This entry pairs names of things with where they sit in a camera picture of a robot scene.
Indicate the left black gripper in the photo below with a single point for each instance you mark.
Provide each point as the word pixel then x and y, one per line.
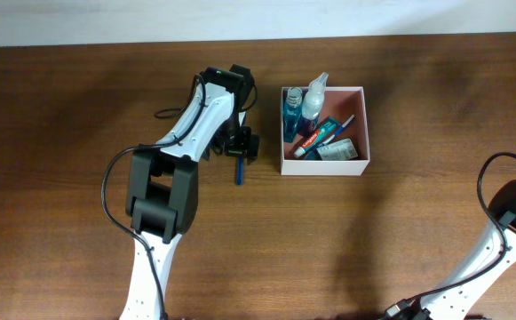
pixel 240 148

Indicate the blue disposable razor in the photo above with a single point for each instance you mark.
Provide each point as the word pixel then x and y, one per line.
pixel 239 171

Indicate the teal mouthwash bottle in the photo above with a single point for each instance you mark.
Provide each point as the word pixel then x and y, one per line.
pixel 292 113

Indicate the clear purple spray bottle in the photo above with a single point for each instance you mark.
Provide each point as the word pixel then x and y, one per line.
pixel 312 105

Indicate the white teal toothpaste tube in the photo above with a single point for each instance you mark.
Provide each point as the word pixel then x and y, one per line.
pixel 322 131

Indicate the green white soap box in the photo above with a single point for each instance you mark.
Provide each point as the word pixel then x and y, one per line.
pixel 342 150

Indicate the blue white toothbrush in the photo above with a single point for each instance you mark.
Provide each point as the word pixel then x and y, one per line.
pixel 311 154

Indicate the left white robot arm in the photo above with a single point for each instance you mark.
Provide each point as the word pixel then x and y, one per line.
pixel 162 195

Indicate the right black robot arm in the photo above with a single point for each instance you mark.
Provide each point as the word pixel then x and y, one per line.
pixel 455 303

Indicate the white box pink interior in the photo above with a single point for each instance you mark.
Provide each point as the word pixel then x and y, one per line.
pixel 340 103

